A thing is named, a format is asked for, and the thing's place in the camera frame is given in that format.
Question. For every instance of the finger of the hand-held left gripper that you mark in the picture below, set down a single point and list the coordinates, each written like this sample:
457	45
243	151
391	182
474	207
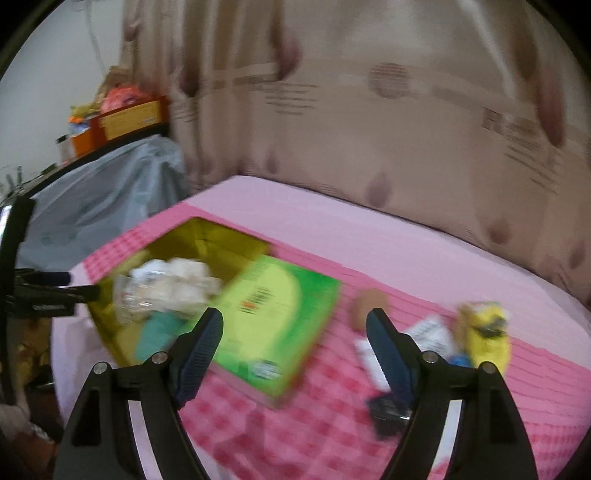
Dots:
60	300
46	278

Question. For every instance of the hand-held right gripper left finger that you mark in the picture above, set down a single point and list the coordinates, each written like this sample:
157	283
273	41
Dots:
198	360

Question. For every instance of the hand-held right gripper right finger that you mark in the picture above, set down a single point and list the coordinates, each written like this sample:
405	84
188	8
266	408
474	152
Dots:
388	364

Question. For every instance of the teal fluffy scrunchie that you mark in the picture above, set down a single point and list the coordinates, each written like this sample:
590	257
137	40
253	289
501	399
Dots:
159	334

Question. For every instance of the white sachet packet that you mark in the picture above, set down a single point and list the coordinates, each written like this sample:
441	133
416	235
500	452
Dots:
429	334

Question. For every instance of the brown egg-shaped sponge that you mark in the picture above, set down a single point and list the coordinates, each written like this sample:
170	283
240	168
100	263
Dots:
369	307

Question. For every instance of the white scrunchie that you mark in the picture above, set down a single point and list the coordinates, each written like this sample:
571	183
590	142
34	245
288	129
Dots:
194	286

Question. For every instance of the golden tin box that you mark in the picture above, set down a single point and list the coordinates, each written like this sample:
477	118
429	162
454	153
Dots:
207	240

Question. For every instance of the small blue item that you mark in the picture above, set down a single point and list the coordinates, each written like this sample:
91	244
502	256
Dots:
460	360

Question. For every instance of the green tissue box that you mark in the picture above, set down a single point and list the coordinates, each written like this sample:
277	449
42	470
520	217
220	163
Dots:
277	314

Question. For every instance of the grey plastic cover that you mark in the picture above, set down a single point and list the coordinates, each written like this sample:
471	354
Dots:
101	198

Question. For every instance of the orange box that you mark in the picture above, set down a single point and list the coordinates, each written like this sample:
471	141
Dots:
85	141

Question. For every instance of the pink checked tablecloth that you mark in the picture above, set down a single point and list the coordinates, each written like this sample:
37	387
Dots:
392	240

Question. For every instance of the yellow cardboard box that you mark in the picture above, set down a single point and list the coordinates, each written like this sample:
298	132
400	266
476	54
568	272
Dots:
134	117

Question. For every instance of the red plastic bag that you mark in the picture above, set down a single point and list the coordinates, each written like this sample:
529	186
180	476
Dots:
122	97

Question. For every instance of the beige leaf-print curtain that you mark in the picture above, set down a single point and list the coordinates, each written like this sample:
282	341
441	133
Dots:
369	138

